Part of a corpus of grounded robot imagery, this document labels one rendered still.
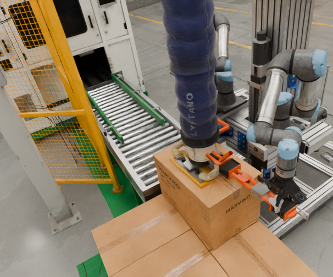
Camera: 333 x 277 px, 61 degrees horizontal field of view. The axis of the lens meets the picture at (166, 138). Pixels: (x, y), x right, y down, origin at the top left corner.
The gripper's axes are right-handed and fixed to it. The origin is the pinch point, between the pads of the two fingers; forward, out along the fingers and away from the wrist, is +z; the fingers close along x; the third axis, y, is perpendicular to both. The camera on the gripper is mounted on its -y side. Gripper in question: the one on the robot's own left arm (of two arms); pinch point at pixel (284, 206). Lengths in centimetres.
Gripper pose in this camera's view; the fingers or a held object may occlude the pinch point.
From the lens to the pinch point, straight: 142.2
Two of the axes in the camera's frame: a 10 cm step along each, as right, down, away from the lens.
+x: -8.3, 4.3, -3.5
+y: -5.3, -4.3, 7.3
